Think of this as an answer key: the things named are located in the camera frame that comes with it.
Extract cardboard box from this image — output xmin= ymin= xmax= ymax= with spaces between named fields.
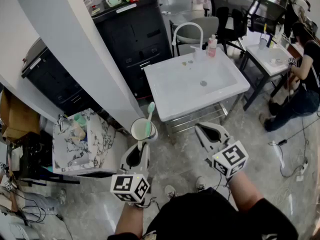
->
xmin=0 ymin=88 xmax=41 ymax=141

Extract person's right shoe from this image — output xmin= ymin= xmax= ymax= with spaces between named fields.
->
xmin=195 ymin=175 xmax=207 ymax=192

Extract large black printer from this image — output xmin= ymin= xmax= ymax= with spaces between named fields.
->
xmin=91 ymin=0 xmax=174 ymax=100

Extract person's black shirt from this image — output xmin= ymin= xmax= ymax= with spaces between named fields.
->
xmin=107 ymin=186 xmax=300 ymax=240

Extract white curved faucet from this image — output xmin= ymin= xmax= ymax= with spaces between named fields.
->
xmin=172 ymin=21 xmax=205 ymax=60

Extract green plastic cup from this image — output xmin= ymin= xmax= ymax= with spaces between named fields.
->
xmin=73 ymin=113 xmax=88 ymax=128

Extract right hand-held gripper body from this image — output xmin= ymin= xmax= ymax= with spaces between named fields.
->
xmin=211 ymin=135 xmax=250 ymax=180

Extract person's left shoe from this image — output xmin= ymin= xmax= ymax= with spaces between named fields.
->
xmin=164 ymin=185 xmax=177 ymax=200

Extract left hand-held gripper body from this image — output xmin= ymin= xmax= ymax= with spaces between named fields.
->
xmin=110 ymin=167 xmax=151 ymax=204

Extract white curved partition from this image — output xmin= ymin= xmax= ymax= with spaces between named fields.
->
xmin=0 ymin=0 xmax=146 ymax=121

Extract black rack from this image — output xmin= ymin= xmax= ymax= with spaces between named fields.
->
xmin=7 ymin=130 xmax=81 ymax=186

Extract black sink stand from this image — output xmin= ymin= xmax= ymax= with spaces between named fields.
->
xmin=239 ymin=50 xmax=298 ymax=112

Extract person's left forearm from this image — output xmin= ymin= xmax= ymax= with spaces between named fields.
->
xmin=114 ymin=201 xmax=146 ymax=238

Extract small white sink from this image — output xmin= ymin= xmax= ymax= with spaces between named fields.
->
xmin=245 ymin=42 xmax=298 ymax=76

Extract green toothbrush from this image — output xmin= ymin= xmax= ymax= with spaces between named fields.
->
xmin=145 ymin=101 xmax=156 ymax=139

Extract white cup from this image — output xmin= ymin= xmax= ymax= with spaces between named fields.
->
xmin=130 ymin=117 xmax=159 ymax=147

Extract person's shoe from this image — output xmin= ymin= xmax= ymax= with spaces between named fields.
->
xmin=164 ymin=185 xmax=177 ymax=200
xmin=195 ymin=175 xmax=207 ymax=192

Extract clear cup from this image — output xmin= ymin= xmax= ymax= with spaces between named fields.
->
xmin=258 ymin=32 xmax=268 ymax=51

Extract black floor cable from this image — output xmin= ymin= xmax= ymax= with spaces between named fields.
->
xmin=268 ymin=108 xmax=312 ymax=178

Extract person's right forearm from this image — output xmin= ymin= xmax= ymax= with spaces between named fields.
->
xmin=226 ymin=170 xmax=266 ymax=214

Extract white ceramic sink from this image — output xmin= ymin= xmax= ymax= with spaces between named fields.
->
xmin=143 ymin=46 xmax=251 ymax=122

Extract pink soap bottle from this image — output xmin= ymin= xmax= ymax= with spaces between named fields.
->
xmin=206 ymin=34 xmax=218 ymax=59

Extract black mesh office chair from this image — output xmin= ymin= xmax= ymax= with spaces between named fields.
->
xmin=203 ymin=0 xmax=258 ymax=58
xmin=249 ymin=0 xmax=288 ymax=35

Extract green soap dish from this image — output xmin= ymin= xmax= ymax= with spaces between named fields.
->
xmin=105 ymin=0 xmax=123 ymax=9

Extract grey chair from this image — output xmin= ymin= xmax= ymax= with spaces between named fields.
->
xmin=169 ymin=16 xmax=220 ymax=58

